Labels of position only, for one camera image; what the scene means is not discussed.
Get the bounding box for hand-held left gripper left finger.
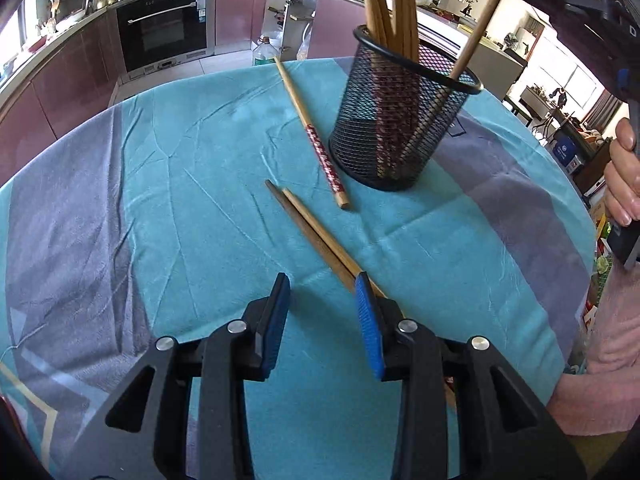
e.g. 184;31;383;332
62;272;292;480

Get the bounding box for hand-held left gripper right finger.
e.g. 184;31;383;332
354;271;588;480

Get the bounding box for plain wooden chopstick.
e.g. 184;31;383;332
397;0;507;171

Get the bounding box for dark brown wooden chopstick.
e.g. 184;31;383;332
264;179;362;294

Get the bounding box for light brown wooden chopstick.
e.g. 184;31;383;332
282;188;458;409

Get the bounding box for black mesh utensil holder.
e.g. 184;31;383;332
328;24;484;192

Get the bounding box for wooden chopstick red patterned end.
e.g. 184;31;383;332
273;55;351;210

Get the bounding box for person's right forearm pink sleeve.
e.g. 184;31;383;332
546;255;640;437

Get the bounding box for person's right hand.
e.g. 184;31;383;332
603;116;640;227

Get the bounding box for teal and grey tablecloth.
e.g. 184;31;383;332
0;55;601;480

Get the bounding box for purple cabinets white counter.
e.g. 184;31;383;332
305;0;528;103

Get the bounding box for clear plastic bag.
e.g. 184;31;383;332
297;24;314;61

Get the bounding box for cooking oil bottle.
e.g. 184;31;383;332
251;35;279;67

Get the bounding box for purple cabinet beside oven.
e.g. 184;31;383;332
215;0;271;54

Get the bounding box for black built-in oven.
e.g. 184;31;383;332
115;0;217;75

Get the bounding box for long purple cabinet row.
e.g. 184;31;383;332
0;9;124;187

